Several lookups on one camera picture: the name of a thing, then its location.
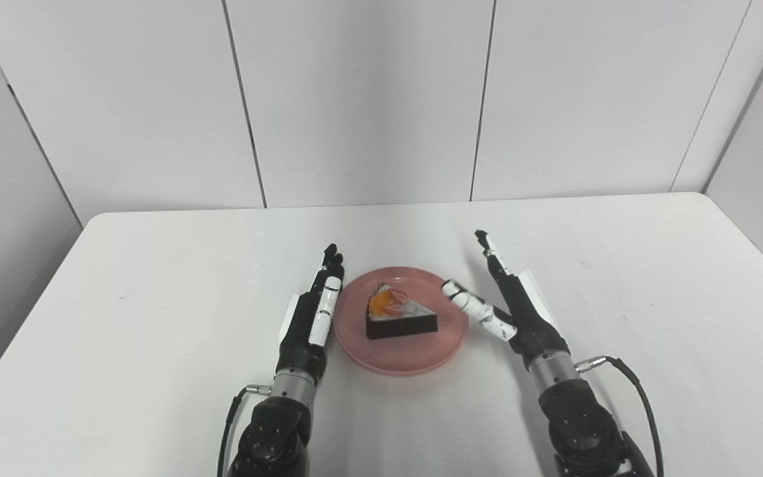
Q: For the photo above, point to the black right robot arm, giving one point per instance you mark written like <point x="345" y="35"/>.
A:
<point x="580" y="424"/>

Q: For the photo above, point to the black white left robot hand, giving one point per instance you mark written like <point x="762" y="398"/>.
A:
<point x="302" y="331"/>

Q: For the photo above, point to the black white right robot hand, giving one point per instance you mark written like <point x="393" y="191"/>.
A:
<point x="530" y="318"/>

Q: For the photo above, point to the chocolate cake slice with fruit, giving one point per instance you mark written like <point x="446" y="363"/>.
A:
<point x="401" y="321"/>

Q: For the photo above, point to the pink round plate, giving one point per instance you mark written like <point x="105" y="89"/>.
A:
<point x="414" y="354"/>

